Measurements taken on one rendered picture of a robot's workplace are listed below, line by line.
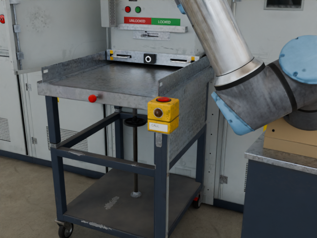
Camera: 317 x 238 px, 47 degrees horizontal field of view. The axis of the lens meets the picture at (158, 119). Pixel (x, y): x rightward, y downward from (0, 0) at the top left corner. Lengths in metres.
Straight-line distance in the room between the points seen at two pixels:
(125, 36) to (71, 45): 0.31
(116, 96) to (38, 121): 1.31
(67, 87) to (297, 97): 0.96
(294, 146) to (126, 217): 0.97
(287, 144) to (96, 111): 1.45
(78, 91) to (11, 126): 1.41
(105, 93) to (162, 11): 0.61
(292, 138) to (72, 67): 1.10
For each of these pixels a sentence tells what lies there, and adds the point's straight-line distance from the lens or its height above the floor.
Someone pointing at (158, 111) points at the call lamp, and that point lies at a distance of 1.13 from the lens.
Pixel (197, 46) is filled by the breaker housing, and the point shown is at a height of 0.97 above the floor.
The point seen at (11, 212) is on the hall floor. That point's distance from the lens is 2.37.
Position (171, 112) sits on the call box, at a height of 0.88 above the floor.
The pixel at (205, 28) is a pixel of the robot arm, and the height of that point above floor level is 1.14.
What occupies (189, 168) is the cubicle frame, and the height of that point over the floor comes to 0.22.
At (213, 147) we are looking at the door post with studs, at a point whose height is 0.38.
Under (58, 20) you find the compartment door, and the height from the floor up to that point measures 1.08.
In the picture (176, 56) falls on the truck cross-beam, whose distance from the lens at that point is 1.89.
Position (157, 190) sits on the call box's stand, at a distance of 1.28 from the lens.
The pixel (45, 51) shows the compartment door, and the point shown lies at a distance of 2.02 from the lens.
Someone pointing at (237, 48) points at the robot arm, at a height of 1.09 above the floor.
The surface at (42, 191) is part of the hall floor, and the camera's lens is 2.52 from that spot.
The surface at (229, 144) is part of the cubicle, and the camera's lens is 2.08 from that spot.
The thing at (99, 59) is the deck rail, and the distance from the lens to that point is 2.03.
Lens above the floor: 1.23
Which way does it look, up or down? 19 degrees down
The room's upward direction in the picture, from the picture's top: straight up
